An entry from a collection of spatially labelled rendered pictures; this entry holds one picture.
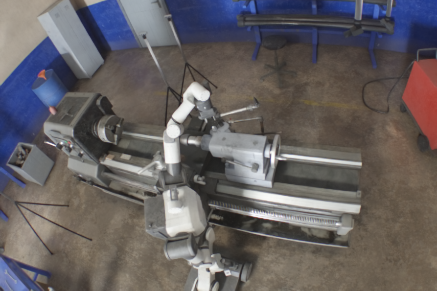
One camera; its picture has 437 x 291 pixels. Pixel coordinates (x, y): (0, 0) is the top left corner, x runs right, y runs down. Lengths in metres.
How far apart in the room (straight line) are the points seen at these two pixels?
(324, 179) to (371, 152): 1.23
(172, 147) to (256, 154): 0.53
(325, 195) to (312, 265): 0.91
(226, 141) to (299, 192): 0.63
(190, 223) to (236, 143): 0.63
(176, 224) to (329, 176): 1.21
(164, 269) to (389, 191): 2.51
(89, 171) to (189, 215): 1.55
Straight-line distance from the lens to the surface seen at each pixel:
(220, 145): 1.65
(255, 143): 1.61
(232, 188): 1.83
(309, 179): 1.96
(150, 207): 1.42
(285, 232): 2.14
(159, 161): 1.70
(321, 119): 3.26
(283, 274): 2.48
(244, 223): 2.18
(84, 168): 2.71
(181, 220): 1.31
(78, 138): 2.32
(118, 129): 2.35
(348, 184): 1.99
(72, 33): 5.68
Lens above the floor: 2.47
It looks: 48 degrees down
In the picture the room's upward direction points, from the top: 20 degrees counter-clockwise
